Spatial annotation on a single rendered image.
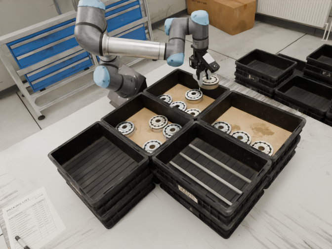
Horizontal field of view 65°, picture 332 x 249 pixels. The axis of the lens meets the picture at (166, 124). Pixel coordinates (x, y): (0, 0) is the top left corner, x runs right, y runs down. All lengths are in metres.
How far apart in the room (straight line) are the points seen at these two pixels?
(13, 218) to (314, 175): 1.44
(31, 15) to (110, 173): 2.88
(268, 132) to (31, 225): 1.20
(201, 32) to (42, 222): 1.13
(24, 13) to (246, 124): 3.08
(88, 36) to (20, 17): 2.65
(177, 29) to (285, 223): 0.93
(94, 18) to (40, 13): 2.64
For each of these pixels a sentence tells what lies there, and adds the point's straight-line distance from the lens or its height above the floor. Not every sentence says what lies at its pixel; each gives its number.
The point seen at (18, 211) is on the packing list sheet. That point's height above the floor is 0.70.
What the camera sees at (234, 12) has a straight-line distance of 4.06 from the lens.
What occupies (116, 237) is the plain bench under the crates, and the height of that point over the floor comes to 0.70.
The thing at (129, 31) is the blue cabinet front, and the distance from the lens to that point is 3.37.
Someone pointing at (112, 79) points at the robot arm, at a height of 0.98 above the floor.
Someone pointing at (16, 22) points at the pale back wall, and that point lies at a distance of 3.79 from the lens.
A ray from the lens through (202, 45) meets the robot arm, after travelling 1.24.
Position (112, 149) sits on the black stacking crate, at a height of 0.83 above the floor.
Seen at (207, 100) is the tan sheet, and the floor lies 0.83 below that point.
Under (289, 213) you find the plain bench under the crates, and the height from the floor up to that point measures 0.70.
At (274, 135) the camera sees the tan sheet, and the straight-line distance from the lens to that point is 1.34.
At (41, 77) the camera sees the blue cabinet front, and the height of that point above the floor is 0.44.
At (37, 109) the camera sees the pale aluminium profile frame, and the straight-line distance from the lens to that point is 3.21.
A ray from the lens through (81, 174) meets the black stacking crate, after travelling 1.30.
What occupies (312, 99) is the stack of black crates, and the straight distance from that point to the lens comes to 2.37.
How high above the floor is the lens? 1.77
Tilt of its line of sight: 43 degrees down
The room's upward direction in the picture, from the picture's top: 10 degrees counter-clockwise
